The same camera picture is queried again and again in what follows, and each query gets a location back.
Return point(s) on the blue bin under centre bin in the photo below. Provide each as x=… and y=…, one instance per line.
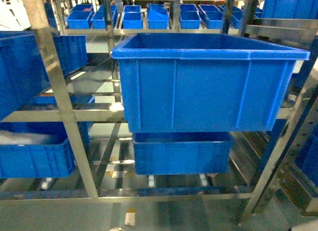
x=182, y=153

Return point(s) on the large blue bin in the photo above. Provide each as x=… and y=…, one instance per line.
x=37, y=161
x=175, y=82
x=22, y=71

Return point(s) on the large blue bin lower left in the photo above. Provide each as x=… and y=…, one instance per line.
x=37, y=161

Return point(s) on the small blue bin far shelf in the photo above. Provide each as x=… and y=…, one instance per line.
x=133, y=20
x=79, y=20

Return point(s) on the large blue bin upper left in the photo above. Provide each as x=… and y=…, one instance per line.
x=22, y=71

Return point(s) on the large blue bin centre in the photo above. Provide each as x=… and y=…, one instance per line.
x=175, y=82

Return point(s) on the steel rack upright post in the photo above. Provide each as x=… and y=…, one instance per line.
x=40, y=26

